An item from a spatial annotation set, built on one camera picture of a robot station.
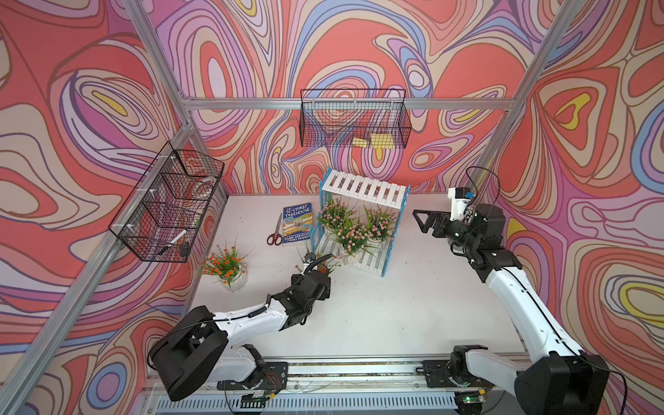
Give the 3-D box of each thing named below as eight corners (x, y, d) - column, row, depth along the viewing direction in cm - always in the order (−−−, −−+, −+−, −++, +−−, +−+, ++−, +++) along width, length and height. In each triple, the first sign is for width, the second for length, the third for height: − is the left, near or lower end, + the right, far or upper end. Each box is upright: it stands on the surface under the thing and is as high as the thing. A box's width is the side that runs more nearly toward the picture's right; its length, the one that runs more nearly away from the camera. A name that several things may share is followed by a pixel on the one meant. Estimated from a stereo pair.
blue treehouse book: (279, 246, 104) (277, 241, 102) (285, 208, 118) (284, 202, 115) (311, 246, 104) (310, 241, 102) (313, 207, 118) (313, 202, 115)
